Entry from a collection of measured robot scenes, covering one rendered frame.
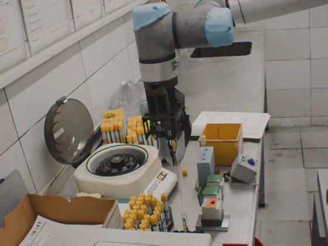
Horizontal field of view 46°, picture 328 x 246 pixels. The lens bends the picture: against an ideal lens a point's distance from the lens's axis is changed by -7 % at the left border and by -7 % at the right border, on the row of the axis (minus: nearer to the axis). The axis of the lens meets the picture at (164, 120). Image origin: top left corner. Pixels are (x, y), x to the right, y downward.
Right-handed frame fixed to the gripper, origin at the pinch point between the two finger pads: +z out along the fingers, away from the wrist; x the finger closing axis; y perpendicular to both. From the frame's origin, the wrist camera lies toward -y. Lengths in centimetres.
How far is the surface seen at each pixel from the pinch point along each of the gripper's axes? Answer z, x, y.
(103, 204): 13.4, -20.7, 1.0
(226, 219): 24.7, 9.1, -9.0
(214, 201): 18.5, 6.1, -9.1
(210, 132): 20, -2, -53
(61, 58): -14, -52, -46
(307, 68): 61, 47, -250
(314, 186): 114, 47, -156
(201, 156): 16.1, -0.9, -29.3
